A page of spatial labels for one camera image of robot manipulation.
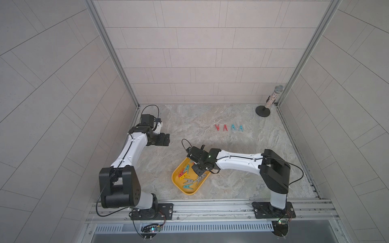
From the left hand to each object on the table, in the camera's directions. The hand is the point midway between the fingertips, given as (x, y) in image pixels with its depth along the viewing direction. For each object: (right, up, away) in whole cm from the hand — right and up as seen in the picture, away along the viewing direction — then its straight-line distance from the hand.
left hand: (163, 137), depth 87 cm
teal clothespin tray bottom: (+15, -24, -10) cm, 30 cm away
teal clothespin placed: (+44, +5, +15) cm, 46 cm away
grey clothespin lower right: (+21, -21, -7) cm, 30 cm away
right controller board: (+59, -40, -17) cm, 73 cm away
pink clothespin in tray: (+11, -19, -5) cm, 23 cm away
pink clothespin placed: (+38, +5, +15) cm, 41 cm away
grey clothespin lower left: (+16, -22, -8) cm, 29 cm away
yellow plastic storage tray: (+14, -15, -2) cm, 20 cm away
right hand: (+20, -17, -3) cm, 26 cm away
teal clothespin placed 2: (+49, +4, +15) cm, 52 cm away
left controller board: (0, -37, -22) cm, 43 cm away
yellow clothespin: (+13, -20, -6) cm, 24 cm away
